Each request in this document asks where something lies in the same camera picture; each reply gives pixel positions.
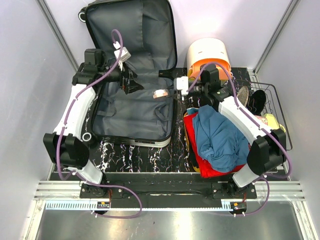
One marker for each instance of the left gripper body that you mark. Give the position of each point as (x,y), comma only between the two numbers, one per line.
(124,83)

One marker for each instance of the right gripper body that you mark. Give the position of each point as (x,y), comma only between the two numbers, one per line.
(198,89)

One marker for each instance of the teal cream cartoon towel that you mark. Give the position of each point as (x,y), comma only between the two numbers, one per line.
(192,111)

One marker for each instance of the round cosmetic jar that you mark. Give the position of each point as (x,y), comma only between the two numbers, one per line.
(160,93)

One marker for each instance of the white orange drawer cabinet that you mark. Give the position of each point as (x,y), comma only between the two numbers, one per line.
(203,51)

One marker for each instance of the white black space suitcase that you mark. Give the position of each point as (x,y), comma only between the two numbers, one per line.
(146,29)

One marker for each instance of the blue cloth garment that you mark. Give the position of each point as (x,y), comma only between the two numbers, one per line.
(218,140)

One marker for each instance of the red cloth garment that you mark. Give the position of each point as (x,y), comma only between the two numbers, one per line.
(202,166)

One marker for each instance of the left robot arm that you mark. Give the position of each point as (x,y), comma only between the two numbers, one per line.
(67,146)

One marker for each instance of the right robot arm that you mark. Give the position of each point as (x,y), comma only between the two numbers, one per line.
(267,145)

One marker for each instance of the speckled brown plate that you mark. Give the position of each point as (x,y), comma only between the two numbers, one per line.
(243,95)

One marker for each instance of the pink patterned mug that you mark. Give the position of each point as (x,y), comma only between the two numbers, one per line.
(263,120)

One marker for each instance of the yellow green mug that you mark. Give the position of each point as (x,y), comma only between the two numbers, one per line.
(273,122)

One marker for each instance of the black marble mat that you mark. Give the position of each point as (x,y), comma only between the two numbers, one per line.
(173,158)

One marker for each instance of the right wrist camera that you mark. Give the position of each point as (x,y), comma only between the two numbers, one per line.
(180,80)

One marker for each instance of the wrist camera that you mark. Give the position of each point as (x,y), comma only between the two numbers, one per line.
(180,80)
(123,55)

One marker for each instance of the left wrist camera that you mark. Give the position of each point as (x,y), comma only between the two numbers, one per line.
(123,55)

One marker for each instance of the black wire dish rack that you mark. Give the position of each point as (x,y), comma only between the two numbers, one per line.
(272,105)

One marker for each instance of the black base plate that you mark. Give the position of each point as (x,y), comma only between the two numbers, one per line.
(156,192)

